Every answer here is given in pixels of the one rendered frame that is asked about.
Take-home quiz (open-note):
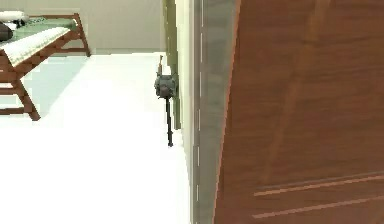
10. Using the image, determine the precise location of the white pillow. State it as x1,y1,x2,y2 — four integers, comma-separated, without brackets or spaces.
0,10,30,24

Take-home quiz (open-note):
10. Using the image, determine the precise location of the dark brown round cushion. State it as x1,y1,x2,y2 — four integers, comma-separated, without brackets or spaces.
0,22,14,43

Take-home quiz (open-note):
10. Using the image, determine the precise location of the brown wooden room door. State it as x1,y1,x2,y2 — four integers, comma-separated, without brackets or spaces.
190,0,384,224

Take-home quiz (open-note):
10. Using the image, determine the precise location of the brown wooden bed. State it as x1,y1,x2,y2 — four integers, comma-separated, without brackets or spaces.
0,12,92,122

